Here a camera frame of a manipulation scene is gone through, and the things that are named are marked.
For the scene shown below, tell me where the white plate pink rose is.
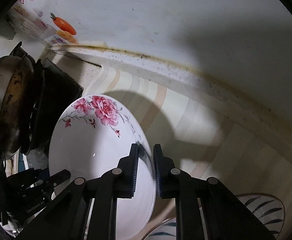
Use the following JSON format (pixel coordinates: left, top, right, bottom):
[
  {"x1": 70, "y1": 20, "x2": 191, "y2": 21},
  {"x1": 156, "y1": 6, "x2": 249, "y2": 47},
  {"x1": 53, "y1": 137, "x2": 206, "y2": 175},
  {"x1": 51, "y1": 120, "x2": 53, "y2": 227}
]
[{"x1": 48, "y1": 95, "x2": 156, "y2": 239}]

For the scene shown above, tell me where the blue striped plate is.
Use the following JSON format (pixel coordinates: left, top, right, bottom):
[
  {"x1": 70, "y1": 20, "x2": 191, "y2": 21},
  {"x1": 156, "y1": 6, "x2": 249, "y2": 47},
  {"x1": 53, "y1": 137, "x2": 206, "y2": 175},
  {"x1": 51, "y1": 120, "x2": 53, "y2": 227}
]
[{"x1": 143, "y1": 218, "x2": 177, "y2": 240}]

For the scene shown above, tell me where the beige striped counter mat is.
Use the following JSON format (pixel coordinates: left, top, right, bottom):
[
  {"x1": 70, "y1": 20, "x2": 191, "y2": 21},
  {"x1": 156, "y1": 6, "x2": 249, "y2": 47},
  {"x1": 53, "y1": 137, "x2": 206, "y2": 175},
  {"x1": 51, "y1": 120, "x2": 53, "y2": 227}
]
[{"x1": 79, "y1": 68, "x2": 292, "y2": 239}]

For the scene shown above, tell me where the black striped plate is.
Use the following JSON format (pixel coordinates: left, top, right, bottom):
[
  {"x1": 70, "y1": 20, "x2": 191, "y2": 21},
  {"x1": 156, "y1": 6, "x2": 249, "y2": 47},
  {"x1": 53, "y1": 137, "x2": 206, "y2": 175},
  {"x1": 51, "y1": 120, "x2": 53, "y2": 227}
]
[{"x1": 237, "y1": 193, "x2": 285, "y2": 239}]

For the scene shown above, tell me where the black stove top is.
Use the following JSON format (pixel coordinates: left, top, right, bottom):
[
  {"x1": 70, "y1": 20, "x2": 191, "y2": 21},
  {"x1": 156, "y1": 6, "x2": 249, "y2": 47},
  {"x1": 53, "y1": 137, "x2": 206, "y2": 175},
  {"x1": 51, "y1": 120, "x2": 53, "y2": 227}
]
[{"x1": 20, "y1": 59, "x2": 83, "y2": 155}]

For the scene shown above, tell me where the metal wok pan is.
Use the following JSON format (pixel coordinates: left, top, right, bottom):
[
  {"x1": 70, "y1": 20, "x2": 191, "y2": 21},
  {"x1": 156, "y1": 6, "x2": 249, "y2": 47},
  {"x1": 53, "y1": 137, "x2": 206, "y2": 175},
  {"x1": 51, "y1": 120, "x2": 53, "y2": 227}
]
[{"x1": 0, "y1": 55, "x2": 35, "y2": 159}]

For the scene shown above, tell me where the colourful fruit wall sticker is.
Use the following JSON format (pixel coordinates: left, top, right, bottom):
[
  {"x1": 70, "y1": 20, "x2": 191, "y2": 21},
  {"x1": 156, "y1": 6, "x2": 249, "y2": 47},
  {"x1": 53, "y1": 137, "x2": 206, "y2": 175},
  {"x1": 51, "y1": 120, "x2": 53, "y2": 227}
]
[{"x1": 8, "y1": 0, "x2": 79, "y2": 46}]

